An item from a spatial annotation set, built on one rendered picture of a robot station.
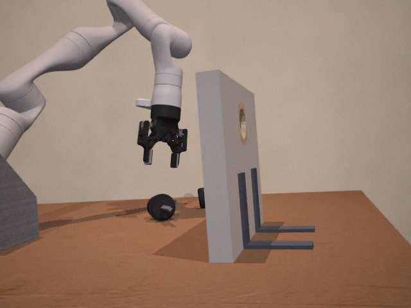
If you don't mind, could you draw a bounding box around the grey door panel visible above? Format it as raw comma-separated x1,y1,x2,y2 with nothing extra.
195,69,263,263

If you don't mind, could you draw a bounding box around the black door knob with grey square spindle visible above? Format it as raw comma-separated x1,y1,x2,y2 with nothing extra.
147,194,175,221

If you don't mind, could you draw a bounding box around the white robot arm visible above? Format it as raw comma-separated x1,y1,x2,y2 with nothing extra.
0,0,192,160

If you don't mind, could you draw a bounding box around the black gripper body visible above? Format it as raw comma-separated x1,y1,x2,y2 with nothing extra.
150,105,181,142

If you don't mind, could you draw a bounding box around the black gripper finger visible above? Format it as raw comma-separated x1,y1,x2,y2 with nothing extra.
167,128,188,168
137,121,167,165

